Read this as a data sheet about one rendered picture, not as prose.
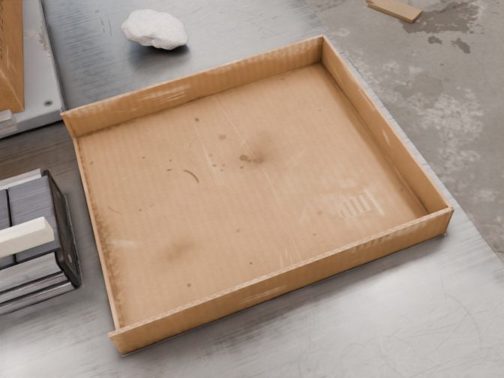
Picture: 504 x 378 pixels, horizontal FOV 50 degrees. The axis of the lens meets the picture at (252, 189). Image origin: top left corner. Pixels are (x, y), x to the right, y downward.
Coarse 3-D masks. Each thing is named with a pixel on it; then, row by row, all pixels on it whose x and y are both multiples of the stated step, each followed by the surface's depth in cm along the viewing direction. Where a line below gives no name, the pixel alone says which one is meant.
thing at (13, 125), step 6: (0, 114) 43; (6, 114) 43; (12, 114) 44; (0, 120) 43; (6, 120) 43; (12, 120) 43; (0, 126) 43; (6, 126) 43; (12, 126) 43; (0, 132) 43; (6, 132) 44
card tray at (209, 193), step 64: (256, 64) 60; (320, 64) 63; (128, 128) 59; (192, 128) 58; (256, 128) 58; (320, 128) 57; (384, 128) 53; (128, 192) 54; (192, 192) 53; (256, 192) 53; (320, 192) 52; (384, 192) 51; (128, 256) 49; (192, 256) 49; (256, 256) 48; (320, 256) 44; (128, 320) 46; (192, 320) 44
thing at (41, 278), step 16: (16, 176) 50; (32, 176) 50; (48, 176) 50; (64, 208) 53; (64, 224) 50; (64, 240) 48; (48, 256) 45; (64, 256) 45; (0, 272) 44; (16, 272) 44; (32, 272) 44; (48, 272) 45; (64, 272) 46; (0, 288) 44; (16, 288) 45; (32, 288) 46; (48, 288) 47; (64, 288) 47; (0, 304) 47; (16, 304) 47
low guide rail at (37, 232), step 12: (12, 228) 42; (24, 228) 42; (36, 228) 42; (48, 228) 43; (0, 240) 41; (12, 240) 42; (24, 240) 42; (36, 240) 43; (48, 240) 43; (0, 252) 42; (12, 252) 43
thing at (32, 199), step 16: (0, 192) 49; (16, 192) 49; (32, 192) 49; (48, 192) 48; (0, 208) 48; (16, 208) 48; (32, 208) 47; (48, 208) 47; (0, 224) 47; (16, 224) 47; (16, 256) 45; (32, 256) 45
